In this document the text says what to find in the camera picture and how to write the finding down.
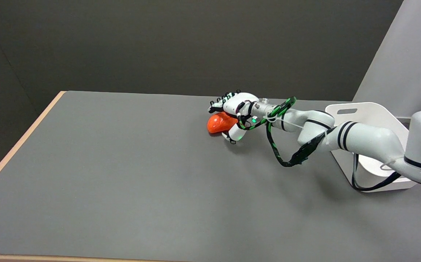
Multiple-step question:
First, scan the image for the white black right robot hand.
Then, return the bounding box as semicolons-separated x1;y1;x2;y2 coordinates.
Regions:
208;90;260;144

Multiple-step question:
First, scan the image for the orange red mango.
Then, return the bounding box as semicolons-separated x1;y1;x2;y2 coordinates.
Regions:
207;112;238;134

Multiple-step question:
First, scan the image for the white plastic bin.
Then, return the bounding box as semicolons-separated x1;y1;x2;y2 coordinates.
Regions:
325;102;418;193

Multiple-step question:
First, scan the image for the thin black cable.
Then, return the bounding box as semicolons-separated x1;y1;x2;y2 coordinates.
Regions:
351;153;402;192

